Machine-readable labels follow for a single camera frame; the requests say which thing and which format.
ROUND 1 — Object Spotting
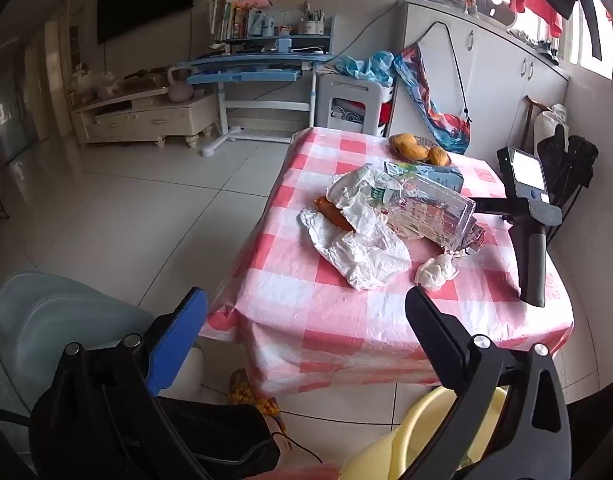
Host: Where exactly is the orange sausage bread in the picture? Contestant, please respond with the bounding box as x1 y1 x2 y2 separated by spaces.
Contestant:
313 195 357 233

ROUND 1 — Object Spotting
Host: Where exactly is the yellow patterned cloth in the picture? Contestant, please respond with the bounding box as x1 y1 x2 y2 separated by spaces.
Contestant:
229 367 287 433

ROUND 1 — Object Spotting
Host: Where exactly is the white cabinet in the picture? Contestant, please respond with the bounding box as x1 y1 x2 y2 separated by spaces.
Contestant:
386 0 572 181

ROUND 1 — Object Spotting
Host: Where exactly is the glass fruit bowl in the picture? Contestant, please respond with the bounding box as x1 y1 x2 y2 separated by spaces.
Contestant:
389 135 453 167

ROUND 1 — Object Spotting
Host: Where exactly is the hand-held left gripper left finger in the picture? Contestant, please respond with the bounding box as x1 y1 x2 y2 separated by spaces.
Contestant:
29 286 210 480

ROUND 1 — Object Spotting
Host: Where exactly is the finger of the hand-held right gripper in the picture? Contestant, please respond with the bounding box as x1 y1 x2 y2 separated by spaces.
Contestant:
473 199 512 221

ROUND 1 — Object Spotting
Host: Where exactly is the white tissue wad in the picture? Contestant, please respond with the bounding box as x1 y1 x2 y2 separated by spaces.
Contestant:
415 254 459 291

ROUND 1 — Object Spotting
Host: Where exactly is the white sack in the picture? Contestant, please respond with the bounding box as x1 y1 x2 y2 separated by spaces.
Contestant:
531 105 569 161

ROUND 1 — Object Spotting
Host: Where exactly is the yellow plastic bin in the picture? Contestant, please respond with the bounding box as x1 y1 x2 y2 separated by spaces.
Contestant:
341 385 509 480

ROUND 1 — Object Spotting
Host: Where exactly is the blue plastic bag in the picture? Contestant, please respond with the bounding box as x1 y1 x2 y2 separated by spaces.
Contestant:
331 51 399 86

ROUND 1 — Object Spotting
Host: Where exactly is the black clothing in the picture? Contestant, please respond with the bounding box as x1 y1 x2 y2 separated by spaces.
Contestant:
536 125 599 211

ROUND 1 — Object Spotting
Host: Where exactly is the pink kettlebell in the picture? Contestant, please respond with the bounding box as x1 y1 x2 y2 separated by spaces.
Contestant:
167 66 197 103

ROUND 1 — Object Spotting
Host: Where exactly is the row of books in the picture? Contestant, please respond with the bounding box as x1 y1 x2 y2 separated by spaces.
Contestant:
208 0 252 43

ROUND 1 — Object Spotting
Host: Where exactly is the black bag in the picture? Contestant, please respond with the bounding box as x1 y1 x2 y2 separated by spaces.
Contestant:
159 396 282 478

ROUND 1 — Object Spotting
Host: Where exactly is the wooden chair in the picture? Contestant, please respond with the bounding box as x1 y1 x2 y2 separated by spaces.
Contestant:
523 95 599 246

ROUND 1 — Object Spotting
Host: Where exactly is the white plastic bag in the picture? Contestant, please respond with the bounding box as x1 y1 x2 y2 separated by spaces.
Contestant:
299 164 412 291

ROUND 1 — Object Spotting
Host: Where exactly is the colourful printed bag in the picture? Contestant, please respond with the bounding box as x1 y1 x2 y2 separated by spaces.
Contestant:
393 45 472 156

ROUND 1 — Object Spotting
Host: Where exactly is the pale blue plastic chair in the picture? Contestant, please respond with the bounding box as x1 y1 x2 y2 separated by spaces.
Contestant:
0 272 157 411

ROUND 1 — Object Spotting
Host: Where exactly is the blue study desk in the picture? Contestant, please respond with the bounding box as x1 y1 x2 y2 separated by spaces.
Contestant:
186 10 337 158

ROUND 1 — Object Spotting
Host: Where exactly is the white pen holder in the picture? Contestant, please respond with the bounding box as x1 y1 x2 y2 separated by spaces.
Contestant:
300 2 326 36

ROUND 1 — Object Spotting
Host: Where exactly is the clear plastic box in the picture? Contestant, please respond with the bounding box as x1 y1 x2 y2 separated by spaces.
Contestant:
386 175 477 252

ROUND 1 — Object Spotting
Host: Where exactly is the pink white checked tablecloth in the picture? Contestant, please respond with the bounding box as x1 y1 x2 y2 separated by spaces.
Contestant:
199 127 576 396

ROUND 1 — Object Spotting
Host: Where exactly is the black cord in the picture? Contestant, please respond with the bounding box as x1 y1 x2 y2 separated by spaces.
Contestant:
416 21 473 126

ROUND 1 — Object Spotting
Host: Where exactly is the blue white milk carton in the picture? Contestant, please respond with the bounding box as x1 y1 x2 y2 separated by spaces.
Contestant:
383 160 464 193

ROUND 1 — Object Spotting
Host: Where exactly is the cream television cabinet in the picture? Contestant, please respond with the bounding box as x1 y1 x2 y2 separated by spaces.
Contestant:
70 85 218 150

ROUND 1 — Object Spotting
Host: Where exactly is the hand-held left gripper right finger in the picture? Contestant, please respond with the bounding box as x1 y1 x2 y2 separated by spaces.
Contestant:
401 286 572 480

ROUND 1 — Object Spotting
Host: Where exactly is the white plastic stool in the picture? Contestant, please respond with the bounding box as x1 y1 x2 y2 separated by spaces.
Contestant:
313 74 394 137

